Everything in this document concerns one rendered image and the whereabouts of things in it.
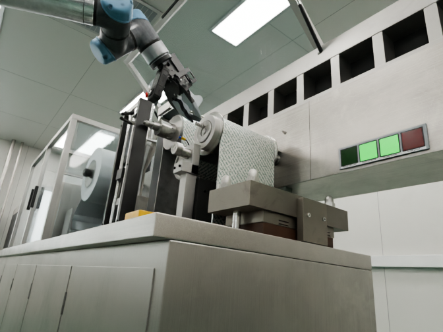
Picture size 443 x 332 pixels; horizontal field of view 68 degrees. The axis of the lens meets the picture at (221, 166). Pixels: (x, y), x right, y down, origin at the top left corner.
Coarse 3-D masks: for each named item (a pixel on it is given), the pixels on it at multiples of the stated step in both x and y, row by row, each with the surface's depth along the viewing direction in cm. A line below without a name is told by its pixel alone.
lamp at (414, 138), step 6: (408, 132) 86; (414, 132) 85; (420, 132) 84; (402, 138) 87; (408, 138) 86; (414, 138) 84; (420, 138) 83; (408, 144) 85; (414, 144) 84; (420, 144) 83
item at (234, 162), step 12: (228, 144) 101; (228, 156) 100; (240, 156) 103; (252, 156) 107; (228, 168) 99; (240, 168) 102; (252, 168) 106; (264, 168) 109; (240, 180) 101; (264, 180) 108
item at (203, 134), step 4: (204, 124) 105; (208, 124) 103; (200, 128) 106; (204, 128) 104; (208, 128) 102; (200, 132) 106; (204, 132) 104; (208, 132) 102; (200, 136) 105; (204, 136) 103; (208, 136) 102; (200, 140) 104; (204, 140) 102
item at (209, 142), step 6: (204, 120) 106; (210, 120) 103; (216, 120) 102; (198, 126) 108; (216, 126) 100; (210, 132) 101; (216, 132) 100; (210, 138) 100; (198, 144) 105; (204, 144) 102; (210, 144) 101; (216, 150) 104
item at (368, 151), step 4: (364, 144) 95; (368, 144) 94; (372, 144) 93; (360, 148) 96; (364, 148) 95; (368, 148) 94; (372, 148) 93; (360, 152) 96; (364, 152) 95; (368, 152) 94; (372, 152) 93; (376, 152) 92; (360, 156) 95; (364, 156) 94; (368, 156) 93; (372, 156) 92; (376, 156) 91; (364, 160) 94
